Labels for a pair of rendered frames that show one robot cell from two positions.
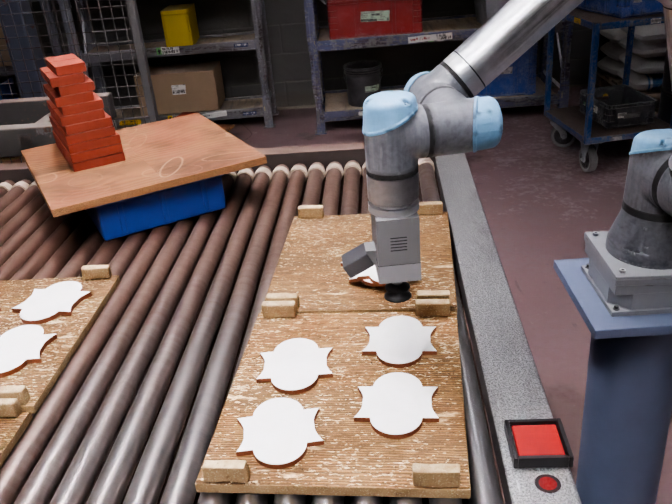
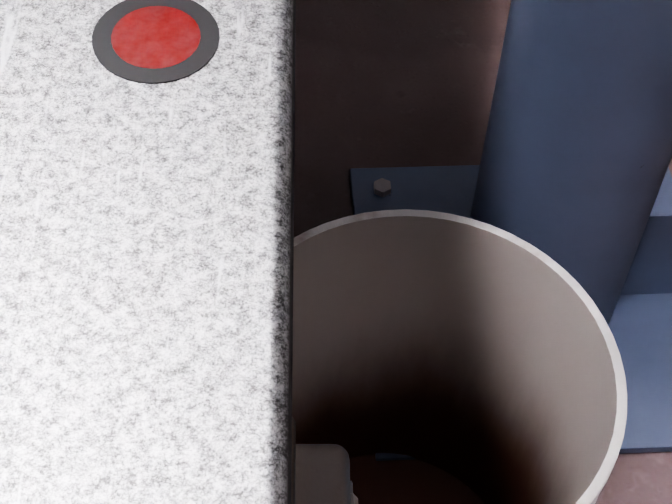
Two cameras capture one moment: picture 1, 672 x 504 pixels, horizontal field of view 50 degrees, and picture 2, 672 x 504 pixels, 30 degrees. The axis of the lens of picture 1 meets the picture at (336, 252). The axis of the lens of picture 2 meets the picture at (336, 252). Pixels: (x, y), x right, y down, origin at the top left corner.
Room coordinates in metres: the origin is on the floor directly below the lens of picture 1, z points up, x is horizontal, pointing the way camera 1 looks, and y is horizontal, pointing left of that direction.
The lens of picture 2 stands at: (0.43, -0.26, 1.14)
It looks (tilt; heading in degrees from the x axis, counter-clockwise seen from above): 54 degrees down; 352
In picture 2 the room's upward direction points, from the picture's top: 3 degrees clockwise
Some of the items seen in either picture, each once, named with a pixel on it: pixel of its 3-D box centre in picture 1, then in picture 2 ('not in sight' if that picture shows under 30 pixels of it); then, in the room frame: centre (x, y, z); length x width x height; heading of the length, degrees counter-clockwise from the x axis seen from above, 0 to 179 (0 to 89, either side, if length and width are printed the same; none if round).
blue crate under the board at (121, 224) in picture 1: (147, 186); not in sight; (1.69, 0.46, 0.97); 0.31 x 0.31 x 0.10; 27
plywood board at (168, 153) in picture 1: (137, 156); not in sight; (1.75, 0.48, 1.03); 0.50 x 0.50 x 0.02; 27
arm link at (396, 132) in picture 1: (392, 134); not in sight; (0.97, -0.09, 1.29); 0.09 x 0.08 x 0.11; 98
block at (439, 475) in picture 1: (436, 475); not in sight; (0.66, -0.10, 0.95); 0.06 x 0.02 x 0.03; 82
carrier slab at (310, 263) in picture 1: (364, 259); not in sight; (1.28, -0.06, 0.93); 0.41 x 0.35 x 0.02; 172
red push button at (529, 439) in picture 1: (537, 443); not in sight; (0.72, -0.25, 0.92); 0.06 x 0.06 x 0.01; 85
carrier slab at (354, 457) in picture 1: (345, 388); not in sight; (0.87, 0.00, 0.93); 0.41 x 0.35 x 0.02; 172
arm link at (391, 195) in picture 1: (392, 186); not in sight; (0.97, -0.09, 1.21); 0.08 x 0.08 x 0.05
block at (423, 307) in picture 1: (432, 307); not in sight; (1.04, -0.16, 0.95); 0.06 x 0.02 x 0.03; 82
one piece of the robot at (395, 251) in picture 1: (379, 235); not in sight; (0.97, -0.07, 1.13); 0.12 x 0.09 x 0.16; 91
